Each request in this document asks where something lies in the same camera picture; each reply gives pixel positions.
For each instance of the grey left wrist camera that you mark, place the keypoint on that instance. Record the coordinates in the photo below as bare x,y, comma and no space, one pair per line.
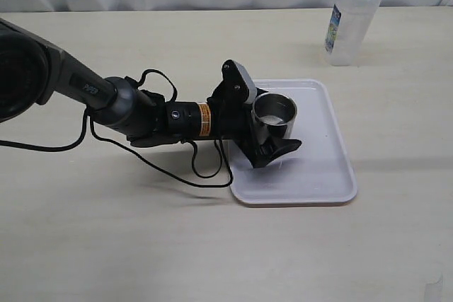
251,90

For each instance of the clear plastic pitcher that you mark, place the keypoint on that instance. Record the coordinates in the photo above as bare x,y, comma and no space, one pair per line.
348,25

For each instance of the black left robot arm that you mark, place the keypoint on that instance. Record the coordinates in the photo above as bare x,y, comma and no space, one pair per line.
32,69

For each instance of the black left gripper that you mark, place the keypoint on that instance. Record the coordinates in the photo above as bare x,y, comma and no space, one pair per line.
232,119

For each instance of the stainless steel cup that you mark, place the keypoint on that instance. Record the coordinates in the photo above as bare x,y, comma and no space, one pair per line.
273,115

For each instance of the white rectangular tray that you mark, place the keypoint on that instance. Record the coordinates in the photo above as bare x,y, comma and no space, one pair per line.
319,172

